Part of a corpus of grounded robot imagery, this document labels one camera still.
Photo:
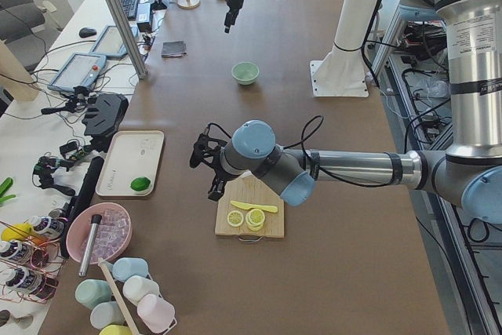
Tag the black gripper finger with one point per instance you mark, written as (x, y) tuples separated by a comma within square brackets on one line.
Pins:
[(234, 17), (228, 22), (221, 188), (214, 191)]

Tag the light green bowl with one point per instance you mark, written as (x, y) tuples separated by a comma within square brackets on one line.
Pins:
[(245, 73)]

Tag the pink bowl with ice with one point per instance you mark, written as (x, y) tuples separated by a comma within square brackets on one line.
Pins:
[(113, 234)]

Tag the yellow plastic knife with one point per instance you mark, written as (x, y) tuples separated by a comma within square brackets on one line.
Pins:
[(249, 206)]

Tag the lemon slice single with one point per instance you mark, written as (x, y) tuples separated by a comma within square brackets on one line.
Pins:
[(235, 218)]

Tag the bamboo cutting board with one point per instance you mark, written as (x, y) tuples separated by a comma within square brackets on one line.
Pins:
[(249, 189)]

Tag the lemon slice stack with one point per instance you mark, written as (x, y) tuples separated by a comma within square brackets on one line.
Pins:
[(255, 219)]

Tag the grey folded cloth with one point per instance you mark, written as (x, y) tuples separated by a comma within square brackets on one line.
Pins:
[(173, 49)]

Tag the green lime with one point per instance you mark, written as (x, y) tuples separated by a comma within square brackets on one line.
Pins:
[(139, 184)]

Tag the beige rabbit tray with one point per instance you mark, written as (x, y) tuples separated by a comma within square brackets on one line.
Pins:
[(132, 154)]

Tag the light blue cup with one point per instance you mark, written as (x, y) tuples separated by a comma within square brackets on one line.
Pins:
[(127, 267)]

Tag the far teach pendant tablet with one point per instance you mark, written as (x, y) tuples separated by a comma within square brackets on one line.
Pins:
[(110, 44)]

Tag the teach pendant tablet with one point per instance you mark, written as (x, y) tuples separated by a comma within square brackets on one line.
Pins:
[(81, 69), (110, 44)]

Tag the metal cylinder muddler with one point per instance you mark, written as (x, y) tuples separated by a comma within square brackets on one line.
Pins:
[(87, 255)]

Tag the white cup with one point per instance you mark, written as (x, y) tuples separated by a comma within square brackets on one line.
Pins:
[(137, 287)]

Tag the black bar tool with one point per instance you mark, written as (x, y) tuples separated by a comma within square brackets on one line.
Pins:
[(82, 201)]

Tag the wooden stick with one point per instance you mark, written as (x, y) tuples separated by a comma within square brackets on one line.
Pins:
[(119, 299)]

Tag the pink cup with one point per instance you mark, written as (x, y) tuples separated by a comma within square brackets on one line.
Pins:
[(157, 313)]

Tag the black computer mouse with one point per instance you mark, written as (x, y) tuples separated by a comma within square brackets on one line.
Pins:
[(86, 32)]

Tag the near teach pendant tablet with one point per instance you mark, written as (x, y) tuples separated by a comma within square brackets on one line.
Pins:
[(81, 69)]

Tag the mint green cup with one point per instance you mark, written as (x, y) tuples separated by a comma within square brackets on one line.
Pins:
[(91, 292)]

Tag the pale teal cup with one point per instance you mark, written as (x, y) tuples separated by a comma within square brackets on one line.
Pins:
[(105, 314)]

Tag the yellow cup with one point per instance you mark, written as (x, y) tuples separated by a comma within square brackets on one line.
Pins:
[(114, 329)]

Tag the grey office chair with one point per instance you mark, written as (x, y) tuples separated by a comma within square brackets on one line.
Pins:
[(23, 31)]

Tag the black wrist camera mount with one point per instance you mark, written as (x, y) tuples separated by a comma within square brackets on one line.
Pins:
[(206, 149)]

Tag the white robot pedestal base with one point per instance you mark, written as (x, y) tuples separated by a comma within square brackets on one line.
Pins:
[(342, 71)]

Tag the black bracket plate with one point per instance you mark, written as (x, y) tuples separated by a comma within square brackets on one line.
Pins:
[(104, 114)]

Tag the aluminium frame post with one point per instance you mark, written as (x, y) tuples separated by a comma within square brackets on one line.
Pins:
[(122, 24)]

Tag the copper wire bottle rack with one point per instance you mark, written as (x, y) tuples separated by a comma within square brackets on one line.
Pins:
[(30, 264)]

